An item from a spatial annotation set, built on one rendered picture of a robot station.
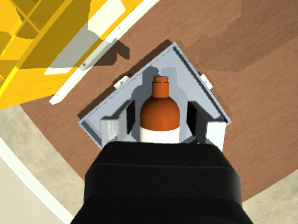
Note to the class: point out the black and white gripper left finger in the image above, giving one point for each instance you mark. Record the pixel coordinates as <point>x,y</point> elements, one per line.
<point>117,126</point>

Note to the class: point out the yellow plastic crate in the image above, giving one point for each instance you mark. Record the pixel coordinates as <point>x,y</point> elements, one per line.
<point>65,41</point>

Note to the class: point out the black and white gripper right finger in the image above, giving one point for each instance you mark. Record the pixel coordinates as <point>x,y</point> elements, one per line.
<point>202,125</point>

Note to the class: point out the brown glass bottle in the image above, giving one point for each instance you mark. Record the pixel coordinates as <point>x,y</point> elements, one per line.
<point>160,114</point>

